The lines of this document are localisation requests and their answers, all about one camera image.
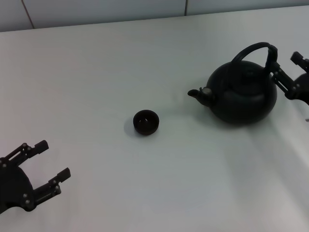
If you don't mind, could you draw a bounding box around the black round teapot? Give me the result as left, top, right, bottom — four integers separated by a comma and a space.
187, 42, 278, 125

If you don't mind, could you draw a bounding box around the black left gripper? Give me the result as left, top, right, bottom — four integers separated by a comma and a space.
0, 139, 71, 215

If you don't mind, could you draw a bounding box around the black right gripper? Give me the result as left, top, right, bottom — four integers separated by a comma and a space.
265, 44, 309, 106

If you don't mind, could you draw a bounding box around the white foam board panel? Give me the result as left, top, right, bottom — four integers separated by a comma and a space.
0, 0, 33, 32
185, 0, 309, 17
21, 0, 189, 29

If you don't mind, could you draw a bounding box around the small dark teacup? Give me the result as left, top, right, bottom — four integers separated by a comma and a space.
132, 109, 160, 136

